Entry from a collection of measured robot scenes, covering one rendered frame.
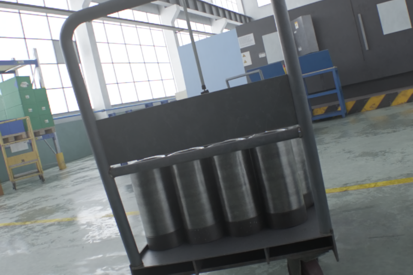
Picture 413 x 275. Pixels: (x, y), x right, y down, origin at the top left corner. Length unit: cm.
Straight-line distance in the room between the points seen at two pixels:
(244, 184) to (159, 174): 26
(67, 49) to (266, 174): 64
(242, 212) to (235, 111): 33
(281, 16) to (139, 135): 46
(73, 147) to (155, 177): 1155
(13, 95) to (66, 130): 358
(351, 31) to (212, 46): 270
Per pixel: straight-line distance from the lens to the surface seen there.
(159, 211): 120
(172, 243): 123
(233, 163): 113
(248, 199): 116
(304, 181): 130
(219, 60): 790
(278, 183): 113
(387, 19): 730
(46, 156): 1193
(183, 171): 115
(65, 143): 1251
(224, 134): 98
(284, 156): 113
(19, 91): 930
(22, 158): 766
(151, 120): 100
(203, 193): 117
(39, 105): 957
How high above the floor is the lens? 65
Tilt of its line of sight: 3 degrees down
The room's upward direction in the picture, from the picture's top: 13 degrees counter-clockwise
